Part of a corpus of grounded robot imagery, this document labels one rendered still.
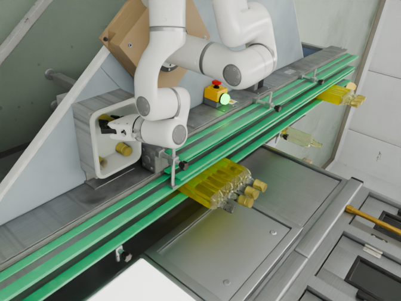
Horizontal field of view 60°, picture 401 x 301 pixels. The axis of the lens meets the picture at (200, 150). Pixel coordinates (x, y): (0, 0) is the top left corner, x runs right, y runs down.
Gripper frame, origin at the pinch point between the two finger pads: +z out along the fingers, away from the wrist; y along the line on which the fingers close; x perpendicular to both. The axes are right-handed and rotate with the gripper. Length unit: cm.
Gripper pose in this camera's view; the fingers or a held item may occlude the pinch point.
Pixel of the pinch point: (110, 122)
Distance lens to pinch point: 106.3
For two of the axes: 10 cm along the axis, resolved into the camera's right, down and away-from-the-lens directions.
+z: -7.6, -1.5, 6.3
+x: -1.2, -9.2, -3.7
